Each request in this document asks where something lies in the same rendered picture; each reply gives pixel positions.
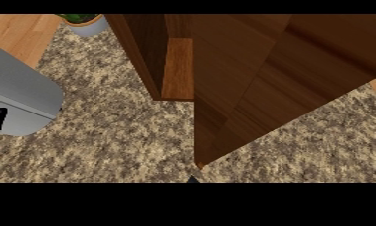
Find grey rounded appliance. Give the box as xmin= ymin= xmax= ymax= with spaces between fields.
xmin=0 ymin=48 xmax=64 ymax=137

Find grey plant pot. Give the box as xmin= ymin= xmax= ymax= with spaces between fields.
xmin=54 ymin=14 xmax=110 ymax=38

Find brown wooden cabinet door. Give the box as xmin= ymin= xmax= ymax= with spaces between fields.
xmin=188 ymin=14 xmax=376 ymax=170

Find brown wooden cabinet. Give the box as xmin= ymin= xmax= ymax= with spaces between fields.
xmin=103 ymin=14 xmax=196 ymax=102

